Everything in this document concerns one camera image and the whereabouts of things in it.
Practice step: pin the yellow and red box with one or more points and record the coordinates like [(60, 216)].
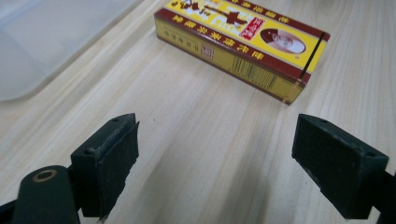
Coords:
[(236, 40)]

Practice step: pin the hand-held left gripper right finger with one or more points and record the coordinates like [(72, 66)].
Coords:
[(339, 168)]

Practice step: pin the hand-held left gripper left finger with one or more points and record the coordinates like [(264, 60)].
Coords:
[(102, 168)]

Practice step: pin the clear plastic container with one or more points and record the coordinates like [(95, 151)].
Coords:
[(34, 43)]

